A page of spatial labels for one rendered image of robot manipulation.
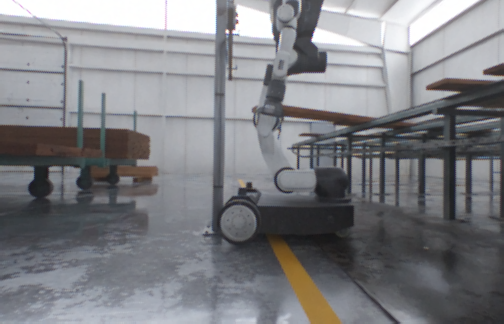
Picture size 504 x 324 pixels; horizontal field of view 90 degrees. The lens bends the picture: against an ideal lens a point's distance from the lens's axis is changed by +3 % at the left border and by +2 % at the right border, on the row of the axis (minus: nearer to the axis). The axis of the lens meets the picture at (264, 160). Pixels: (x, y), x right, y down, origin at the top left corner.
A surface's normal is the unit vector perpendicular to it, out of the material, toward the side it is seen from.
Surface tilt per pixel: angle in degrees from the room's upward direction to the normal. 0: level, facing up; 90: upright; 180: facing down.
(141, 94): 89
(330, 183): 90
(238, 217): 90
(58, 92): 90
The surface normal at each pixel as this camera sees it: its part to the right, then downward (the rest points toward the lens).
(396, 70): 0.14, -0.01
